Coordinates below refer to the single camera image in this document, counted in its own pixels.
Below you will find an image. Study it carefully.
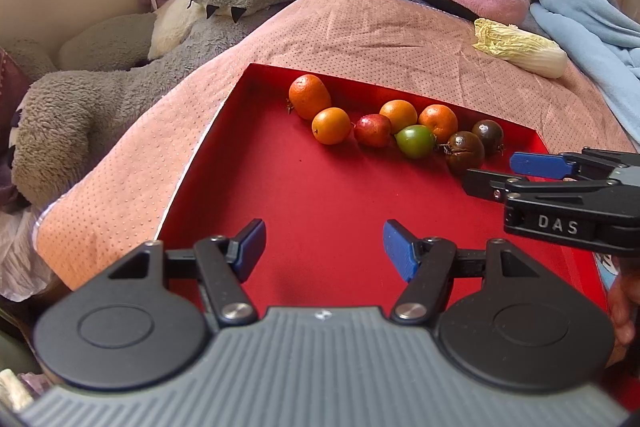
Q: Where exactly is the dark purple tomato large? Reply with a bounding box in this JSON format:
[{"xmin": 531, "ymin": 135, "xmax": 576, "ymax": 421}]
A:
[{"xmin": 440, "ymin": 131, "xmax": 485, "ymax": 176}]

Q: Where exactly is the small orange kumquat front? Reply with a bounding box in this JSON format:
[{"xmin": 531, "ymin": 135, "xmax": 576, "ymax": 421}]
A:
[{"xmin": 311, "ymin": 107, "xmax": 352, "ymax": 145}]

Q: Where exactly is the small orange kumquat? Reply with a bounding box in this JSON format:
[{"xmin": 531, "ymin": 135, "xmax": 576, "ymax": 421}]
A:
[
  {"xmin": 311, "ymin": 107, "xmax": 352, "ymax": 145},
  {"xmin": 378, "ymin": 100, "xmax": 418, "ymax": 134}
]

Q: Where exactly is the red shallow tray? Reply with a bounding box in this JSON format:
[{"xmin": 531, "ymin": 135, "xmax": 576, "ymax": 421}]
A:
[{"xmin": 154, "ymin": 63, "xmax": 640, "ymax": 408}]

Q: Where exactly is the light blue blanket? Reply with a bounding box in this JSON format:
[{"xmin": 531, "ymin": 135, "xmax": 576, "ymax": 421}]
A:
[{"xmin": 529, "ymin": 0, "xmax": 639, "ymax": 141}]

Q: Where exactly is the blue tiger cartoon plate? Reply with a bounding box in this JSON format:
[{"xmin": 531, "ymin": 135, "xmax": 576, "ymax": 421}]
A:
[{"xmin": 593, "ymin": 254, "xmax": 618, "ymax": 291}]

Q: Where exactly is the green tomato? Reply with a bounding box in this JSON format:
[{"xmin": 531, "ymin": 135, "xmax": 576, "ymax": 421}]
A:
[{"xmin": 395, "ymin": 124, "xmax": 436, "ymax": 159}]

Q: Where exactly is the grey Totoro plush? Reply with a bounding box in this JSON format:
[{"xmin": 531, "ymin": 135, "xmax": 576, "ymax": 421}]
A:
[{"xmin": 1, "ymin": 0, "xmax": 295, "ymax": 210}]

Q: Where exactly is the napa cabbage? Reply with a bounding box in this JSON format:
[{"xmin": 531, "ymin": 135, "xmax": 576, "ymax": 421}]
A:
[{"xmin": 473, "ymin": 18, "xmax": 568, "ymax": 79}]

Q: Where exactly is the large orange tangerine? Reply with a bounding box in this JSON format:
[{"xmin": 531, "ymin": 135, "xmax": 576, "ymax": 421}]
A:
[{"xmin": 288, "ymin": 74, "xmax": 332, "ymax": 120}]

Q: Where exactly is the dark purple tomato small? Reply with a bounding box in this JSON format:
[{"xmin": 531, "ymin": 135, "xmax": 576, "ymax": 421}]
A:
[{"xmin": 472, "ymin": 119, "xmax": 504, "ymax": 156}]

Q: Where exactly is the salmon dotted bedspread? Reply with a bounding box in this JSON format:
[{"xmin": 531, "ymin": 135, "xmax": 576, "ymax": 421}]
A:
[{"xmin": 32, "ymin": 0, "xmax": 632, "ymax": 288}]

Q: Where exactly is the small red fruit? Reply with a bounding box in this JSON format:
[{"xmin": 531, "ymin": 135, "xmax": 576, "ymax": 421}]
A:
[{"xmin": 354, "ymin": 114, "xmax": 392, "ymax": 148}]

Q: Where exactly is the small orange kumquat back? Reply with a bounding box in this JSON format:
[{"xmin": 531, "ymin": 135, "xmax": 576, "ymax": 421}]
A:
[{"xmin": 378, "ymin": 100, "xmax": 418, "ymax": 134}]

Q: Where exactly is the person's right hand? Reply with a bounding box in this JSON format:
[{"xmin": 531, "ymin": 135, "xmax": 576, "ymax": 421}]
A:
[{"xmin": 606, "ymin": 257, "xmax": 639, "ymax": 366}]

